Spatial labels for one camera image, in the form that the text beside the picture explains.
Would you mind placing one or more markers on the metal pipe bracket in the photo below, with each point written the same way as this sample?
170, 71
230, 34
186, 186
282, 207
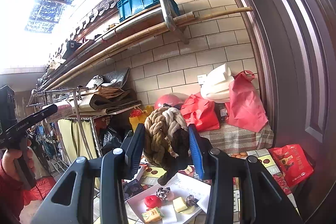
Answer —
169, 21

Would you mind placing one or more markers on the white foam roll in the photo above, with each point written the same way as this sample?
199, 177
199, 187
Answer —
216, 85

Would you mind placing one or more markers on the yellow shopping bag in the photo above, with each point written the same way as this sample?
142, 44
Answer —
138, 115

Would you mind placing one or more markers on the folded cardboard stack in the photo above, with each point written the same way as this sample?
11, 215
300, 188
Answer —
106, 100

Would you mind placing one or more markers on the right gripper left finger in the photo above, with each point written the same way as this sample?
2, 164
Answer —
133, 146

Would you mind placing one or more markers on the red plastic bag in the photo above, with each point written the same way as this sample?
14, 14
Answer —
293, 163

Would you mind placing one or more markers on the silver foil bag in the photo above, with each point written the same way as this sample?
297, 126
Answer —
114, 79

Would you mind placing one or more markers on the plaid covered box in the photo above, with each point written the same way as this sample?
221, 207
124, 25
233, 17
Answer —
231, 139

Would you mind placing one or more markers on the white magic sponge block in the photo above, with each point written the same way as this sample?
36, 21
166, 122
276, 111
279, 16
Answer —
204, 201

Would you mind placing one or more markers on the black white patterned scrunchie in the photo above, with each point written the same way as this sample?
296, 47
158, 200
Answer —
163, 193

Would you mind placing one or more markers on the metal shelf rack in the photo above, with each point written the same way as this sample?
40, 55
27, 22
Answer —
75, 128

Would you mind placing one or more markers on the braided rope toy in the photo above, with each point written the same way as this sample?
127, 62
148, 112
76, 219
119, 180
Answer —
167, 142

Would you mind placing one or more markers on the bamboo pole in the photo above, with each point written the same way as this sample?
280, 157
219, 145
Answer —
180, 21

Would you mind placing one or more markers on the black plastic bag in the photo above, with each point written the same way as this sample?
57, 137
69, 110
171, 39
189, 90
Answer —
113, 138

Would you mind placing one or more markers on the red sleeve forearm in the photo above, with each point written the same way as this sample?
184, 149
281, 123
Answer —
12, 199

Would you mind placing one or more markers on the blue plastic crate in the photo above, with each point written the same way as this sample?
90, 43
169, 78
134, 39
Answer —
128, 8

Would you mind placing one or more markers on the yellow tissue packet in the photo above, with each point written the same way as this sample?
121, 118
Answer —
152, 215

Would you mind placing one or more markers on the red plush ball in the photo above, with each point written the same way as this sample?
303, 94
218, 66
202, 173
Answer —
152, 201

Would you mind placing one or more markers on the pale yellow round sponge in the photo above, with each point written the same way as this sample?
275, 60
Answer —
189, 210

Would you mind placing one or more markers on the brown door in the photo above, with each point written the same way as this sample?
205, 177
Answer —
294, 42

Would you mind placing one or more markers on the smartphone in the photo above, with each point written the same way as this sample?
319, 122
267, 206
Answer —
131, 189

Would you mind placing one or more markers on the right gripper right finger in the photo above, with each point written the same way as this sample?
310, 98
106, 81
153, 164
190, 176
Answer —
199, 148

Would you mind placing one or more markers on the pink plush ball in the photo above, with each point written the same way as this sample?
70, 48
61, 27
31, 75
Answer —
170, 196

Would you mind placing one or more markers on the pink red nonwoven bag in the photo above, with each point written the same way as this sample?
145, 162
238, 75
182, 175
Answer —
245, 108

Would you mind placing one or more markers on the white foam sheet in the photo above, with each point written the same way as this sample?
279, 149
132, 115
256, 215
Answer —
169, 214

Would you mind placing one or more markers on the white wall switch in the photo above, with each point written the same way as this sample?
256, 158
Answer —
202, 79

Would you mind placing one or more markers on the red tote bag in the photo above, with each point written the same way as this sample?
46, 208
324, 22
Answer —
200, 112

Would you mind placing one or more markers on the white shallow tray box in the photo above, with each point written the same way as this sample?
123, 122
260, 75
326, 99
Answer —
182, 186

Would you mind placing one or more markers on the pink motorcycle helmet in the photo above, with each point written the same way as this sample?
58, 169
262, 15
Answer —
168, 99

